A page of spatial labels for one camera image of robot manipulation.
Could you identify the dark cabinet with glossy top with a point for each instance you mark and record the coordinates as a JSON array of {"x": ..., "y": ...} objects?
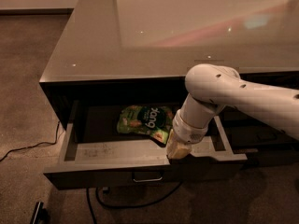
[{"x": 136, "y": 52}]

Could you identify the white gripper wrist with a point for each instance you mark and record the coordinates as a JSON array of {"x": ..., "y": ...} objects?
[{"x": 189, "y": 132}]

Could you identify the black object on floor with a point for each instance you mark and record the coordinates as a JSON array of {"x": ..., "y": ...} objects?
[{"x": 40, "y": 214}]

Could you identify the green snack bag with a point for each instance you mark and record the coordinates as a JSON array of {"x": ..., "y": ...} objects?
[{"x": 153, "y": 121}]

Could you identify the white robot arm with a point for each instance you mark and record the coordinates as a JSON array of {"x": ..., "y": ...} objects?
[{"x": 211, "y": 88}]

